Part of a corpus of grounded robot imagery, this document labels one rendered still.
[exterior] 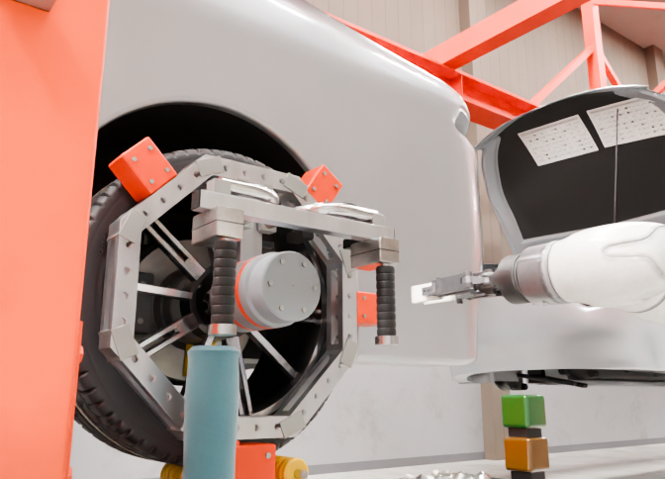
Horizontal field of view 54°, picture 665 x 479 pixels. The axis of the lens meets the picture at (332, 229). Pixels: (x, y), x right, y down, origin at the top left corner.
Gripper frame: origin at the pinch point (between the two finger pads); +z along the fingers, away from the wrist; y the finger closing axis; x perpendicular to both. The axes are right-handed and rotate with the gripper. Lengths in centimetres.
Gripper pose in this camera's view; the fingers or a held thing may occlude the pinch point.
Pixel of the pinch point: (432, 293)
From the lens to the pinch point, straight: 114.5
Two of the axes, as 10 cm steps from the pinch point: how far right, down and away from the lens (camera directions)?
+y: 7.9, 1.5, 5.9
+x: 0.0, -9.7, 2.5
